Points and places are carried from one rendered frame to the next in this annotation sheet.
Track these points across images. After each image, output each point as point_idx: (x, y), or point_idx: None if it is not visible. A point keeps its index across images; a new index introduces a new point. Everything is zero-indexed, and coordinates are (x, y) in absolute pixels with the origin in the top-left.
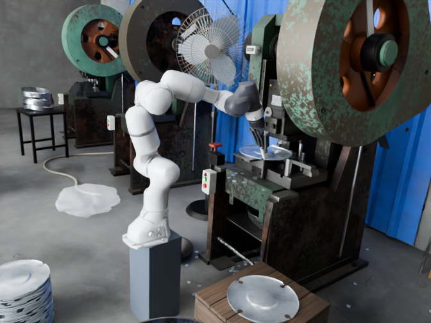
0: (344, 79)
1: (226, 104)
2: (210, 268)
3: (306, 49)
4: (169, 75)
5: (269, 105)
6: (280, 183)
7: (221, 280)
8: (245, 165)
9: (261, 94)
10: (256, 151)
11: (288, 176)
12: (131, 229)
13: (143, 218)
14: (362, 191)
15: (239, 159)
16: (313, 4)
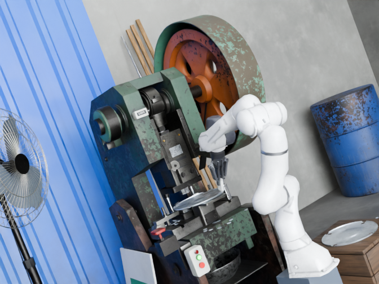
0: (216, 106)
1: (229, 133)
2: None
3: (254, 67)
4: (255, 96)
5: (171, 159)
6: (232, 208)
7: (337, 250)
8: (189, 227)
9: (164, 151)
10: (201, 199)
11: (232, 198)
12: (320, 255)
13: (309, 241)
14: None
15: (179, 230)
16: (239, 43)
